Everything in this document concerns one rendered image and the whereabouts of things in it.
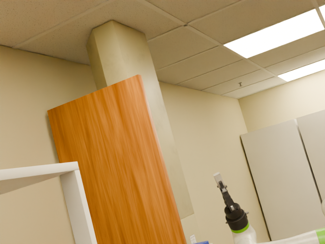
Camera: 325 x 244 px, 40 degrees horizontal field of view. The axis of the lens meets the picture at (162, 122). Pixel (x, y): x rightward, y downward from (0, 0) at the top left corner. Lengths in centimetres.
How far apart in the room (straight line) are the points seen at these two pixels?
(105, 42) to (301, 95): 358
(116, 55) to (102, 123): 31
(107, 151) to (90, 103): 22
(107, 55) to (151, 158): 53
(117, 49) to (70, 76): 47
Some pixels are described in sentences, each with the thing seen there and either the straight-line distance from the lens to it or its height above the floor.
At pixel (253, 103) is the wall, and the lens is 542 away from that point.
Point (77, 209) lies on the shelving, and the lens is 105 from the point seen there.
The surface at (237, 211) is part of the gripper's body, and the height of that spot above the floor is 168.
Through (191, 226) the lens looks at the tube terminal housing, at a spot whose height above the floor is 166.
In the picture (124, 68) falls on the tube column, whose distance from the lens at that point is 198.
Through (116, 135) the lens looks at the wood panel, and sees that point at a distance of 189.
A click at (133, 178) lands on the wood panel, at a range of 186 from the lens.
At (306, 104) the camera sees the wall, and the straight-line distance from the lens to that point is 531.
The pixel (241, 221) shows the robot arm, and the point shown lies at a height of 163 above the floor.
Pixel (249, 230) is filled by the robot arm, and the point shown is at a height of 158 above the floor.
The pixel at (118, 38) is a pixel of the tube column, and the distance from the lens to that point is 203.
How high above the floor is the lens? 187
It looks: 8 degrees up
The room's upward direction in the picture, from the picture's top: 15 degrees counter-clockwise
